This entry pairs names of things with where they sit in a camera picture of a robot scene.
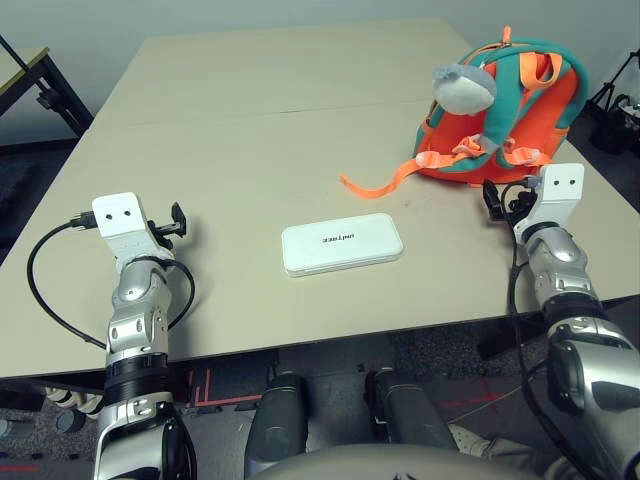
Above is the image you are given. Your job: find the black waste bin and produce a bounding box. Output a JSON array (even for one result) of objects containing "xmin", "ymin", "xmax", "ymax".
[{"xmin": 592, "ymin": 94, "xmax": 640, "ymax": 156}]

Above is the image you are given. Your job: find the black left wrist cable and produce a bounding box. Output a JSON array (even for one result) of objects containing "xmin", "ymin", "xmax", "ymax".
[{"xmin": 27, "ymin": 212, "xmax": 197, "ymax": 351}]

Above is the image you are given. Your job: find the white pencil case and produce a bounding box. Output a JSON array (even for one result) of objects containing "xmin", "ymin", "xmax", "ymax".
[{"xmin": 280, "ymin": 212, "xmax": 404, "ymax": 278}]

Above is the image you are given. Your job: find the grey caster wheel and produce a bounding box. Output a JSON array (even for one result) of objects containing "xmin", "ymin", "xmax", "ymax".
[{"xmin": 54, "ymin": 409, "xmax": 84, "ymax": 434}]

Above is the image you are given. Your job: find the grey robot right leg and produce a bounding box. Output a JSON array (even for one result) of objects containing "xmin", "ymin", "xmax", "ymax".
[{"xmin": 364, "ymin": 367, "xmax": 459, "ymax": 451}]

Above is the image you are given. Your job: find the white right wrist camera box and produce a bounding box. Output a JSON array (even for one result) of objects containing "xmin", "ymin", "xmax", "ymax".
[{"xmin": 512, "ymin": 163, "xmax": 586, "ymax": 241}]

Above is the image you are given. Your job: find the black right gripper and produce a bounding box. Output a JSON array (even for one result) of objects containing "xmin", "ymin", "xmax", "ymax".
[{"xmin": 482, "ymin": 180, "xmax": 539, "ymax": 222}]

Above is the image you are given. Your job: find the orange teal backpack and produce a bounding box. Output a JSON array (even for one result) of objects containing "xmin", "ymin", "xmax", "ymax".
[{"xmin": 339, "ymin": 25, "xmax": 590, "ymax": 201}]

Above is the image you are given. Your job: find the grey robot left leg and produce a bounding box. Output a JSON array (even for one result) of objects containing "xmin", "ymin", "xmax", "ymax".
[{"xmin": 248, "ymin": 372, "xmax": 309, "ymax": 476}]

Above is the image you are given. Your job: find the white perforated shoe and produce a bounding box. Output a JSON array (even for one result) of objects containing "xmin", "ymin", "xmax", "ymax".
[{"xmin": 447, "ymin": 422, "xmax": 501, "ymax": 456}]

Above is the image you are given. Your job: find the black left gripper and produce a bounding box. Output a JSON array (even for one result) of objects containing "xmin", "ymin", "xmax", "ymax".
[{"xmin": 149, "ymin": 202, "xmax": 189, "ymax": 251}]

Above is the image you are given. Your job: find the grey robot leg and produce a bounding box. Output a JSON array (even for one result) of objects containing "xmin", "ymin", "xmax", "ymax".
[
  {"xmin": 248, "ymin": 372, "xmax": 309, "ymax": 476},
  {"xmin": 364, "ymin": 367, "xmax": 459, "ymax": 451}
]

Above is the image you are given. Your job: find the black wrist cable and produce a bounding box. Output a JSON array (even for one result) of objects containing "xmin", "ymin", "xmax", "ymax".
[
  {"xmin": 27, "ymin": 212, "xmax": 197, "ymax": 351},
  {"xmin": 502, "ymin": 182, "xmax": 601, "ymax": 480}
]

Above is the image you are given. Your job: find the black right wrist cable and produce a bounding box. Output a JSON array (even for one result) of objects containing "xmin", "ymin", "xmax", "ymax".
[{"xmin": 502, "ymin": 182, "xmax": 601, "ymax": 480}]

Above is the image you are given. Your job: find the black frame side table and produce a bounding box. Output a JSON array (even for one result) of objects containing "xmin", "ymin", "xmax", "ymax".
[{"xmin": 0, "ymin": 34, "xmax": 96, "ymax": 146}]

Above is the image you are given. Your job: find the black tripod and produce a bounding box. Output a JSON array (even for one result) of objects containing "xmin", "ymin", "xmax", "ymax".
[{"xmin": 584, "ymin": 47, "xmax": 640, "ymax": 131}]

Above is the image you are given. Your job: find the beige robot torso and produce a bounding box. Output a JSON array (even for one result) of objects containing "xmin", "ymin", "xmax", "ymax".
[{"xmin": 249, "ymin": 442, "xmax": 506, "ymax": 480}]

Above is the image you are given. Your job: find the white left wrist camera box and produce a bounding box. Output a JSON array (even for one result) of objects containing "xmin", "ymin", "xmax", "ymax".
[{"xmin": 91, "ymin": 192, "xmax": 176, "ymax": 274}]

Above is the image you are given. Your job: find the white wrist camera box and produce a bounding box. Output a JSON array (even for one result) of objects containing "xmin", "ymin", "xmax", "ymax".
[
  {"xmin": 91, "ymin": 192, "xmax": 176, "ymax": 274},
  {"xmin": 512, "ymin": 163, "xmax": 586, "ymax": 241}
]

